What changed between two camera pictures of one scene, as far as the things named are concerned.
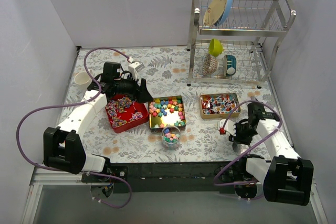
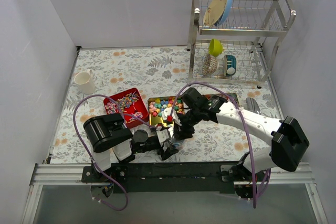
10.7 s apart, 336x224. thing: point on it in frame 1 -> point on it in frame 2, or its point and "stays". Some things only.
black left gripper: x=139 y=91 -> x=163 y=150
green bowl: x=216 y=48 stays
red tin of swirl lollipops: x=124 y=114 stays
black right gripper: x=239 y=134 -> x=184 y=123
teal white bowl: x=229 y=65 stays
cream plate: x=214 y=9 stays
